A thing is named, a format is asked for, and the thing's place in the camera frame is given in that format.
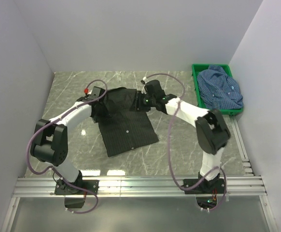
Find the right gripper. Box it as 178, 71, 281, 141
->
129, 91, 156, 113

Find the black pinstripe long sleeve shirt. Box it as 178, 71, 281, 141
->
91, 87, 159, 158

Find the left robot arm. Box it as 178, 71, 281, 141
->
27, 87, 107, 194

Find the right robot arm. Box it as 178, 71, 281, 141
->
130, 78, 231, 193

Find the blue checked long sleeve shirt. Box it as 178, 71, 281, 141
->
197, 65, 243, 110

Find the green plastic bin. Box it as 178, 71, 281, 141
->
192, 64, 244, 116

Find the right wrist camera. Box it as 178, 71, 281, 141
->
140, 76, 147, 94

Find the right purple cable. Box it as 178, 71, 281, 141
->
142, 73, 227, 210

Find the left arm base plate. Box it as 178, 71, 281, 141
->
54, 179, 99, 209

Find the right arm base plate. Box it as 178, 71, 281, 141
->
179, 178, 228, 212

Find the aluminium mounting rail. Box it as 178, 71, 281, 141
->
0, 116, 276, 232

